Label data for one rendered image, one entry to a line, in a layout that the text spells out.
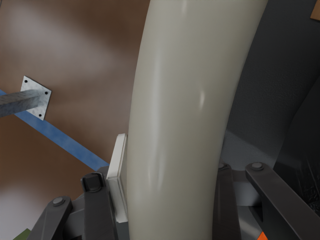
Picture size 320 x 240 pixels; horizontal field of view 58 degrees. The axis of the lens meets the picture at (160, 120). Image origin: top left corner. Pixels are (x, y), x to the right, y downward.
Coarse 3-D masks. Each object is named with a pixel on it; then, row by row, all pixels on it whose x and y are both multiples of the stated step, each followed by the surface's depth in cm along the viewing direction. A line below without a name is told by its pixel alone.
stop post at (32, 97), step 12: (24, 84) 170; (36, 84) 167; (0, 96) 150; (12, 96) 154; (24, 96) 160; (36, 96) 165; (48, 96) 166; (0, 108) 144; (12, 108) 152; (24, 108) 161; (36, 108) 171
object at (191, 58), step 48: (192, 0) 7; (240, 0) 7; (144, 48) 8; (192, 48) 7; (240, 48) 7; (144, 96) 8; (192, 96) 7; (144, 144) 8; (192, 144) 8; (144, 192) 8; (192, 192) 8
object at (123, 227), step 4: (80, 196) 99; (116, 224) 95; (120, 224) 96; (124, 224) 97; (128, 224) 98; (120, 228) 95; (124, 228) 96; (128, 228) 96; (120, 232) 93; (124, 232) 94; (128, 232) 95; (120, 236) 92; (124, 236) 93; (128, 236) 94
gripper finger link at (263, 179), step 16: (256, 176) 14; (272, 176) 14; (272, 192) 12; (288, 192) 12; (256, 208) 15; (272, 208) 12; (288, 208) 11; (304, 208) 11; (272, 224) 12; (288, 224) 11; (304, 224) 10
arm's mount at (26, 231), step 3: (27, 228) 82; (24, 231) 81; (27, 231) 81; (21, 234) 79; (24, 234) 80; (27, 234) 80; (15, 237) 78; (18, 237) 78; (21, 237) 79; (24, 237) 79
